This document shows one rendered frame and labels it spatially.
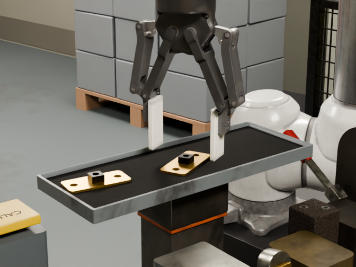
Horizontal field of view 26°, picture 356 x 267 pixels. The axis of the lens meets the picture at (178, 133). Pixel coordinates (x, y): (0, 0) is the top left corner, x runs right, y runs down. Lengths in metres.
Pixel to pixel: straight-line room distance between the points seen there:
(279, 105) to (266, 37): 3.22
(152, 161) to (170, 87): 3.59
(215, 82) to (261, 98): 0.66
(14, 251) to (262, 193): 0.85
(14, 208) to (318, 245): 0.38
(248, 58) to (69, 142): 1.19
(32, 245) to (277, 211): 0.87
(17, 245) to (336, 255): 0.39
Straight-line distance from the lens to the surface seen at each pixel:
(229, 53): 0.96
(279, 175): 1.62
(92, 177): 0.97
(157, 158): 1.06
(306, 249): 1.00
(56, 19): 6.93
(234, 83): 0.96
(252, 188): 1.65
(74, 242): 3.44
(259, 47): 4.79
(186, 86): 4.54
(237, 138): 1.14
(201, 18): 0.97
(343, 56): 1.53
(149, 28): 1.01
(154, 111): 1.03
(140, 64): 1.02
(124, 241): 3.42
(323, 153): 1.59
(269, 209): 1.68
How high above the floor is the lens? 1.53
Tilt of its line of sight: 19 degrees down
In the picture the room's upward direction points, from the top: straight up
